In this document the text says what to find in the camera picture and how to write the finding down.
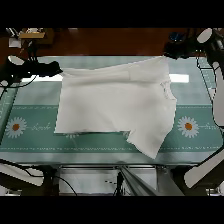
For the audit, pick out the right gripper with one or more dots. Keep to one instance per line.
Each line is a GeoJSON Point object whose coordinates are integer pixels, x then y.
{"type": "Point", "coordinates": [173, 51]}

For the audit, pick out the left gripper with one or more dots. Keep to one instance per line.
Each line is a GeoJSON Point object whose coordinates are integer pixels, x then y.
{"type": "Point", "coordinates": [50, 68]}

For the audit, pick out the white T-shirt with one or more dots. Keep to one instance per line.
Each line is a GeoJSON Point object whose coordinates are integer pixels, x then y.
{"type": "Point", "coordinates": [113, 100]}

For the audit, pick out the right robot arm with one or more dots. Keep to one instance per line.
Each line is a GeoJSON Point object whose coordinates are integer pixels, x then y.
{"type": "Point", "coordinates": [213, 50]}

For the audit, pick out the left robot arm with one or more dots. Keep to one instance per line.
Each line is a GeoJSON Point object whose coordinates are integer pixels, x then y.
{"type": "Point", "coordinates": [16, 68]}

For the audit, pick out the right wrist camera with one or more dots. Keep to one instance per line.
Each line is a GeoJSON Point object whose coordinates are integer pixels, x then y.
{"type": "Point", "coordinates": [174, 36]}

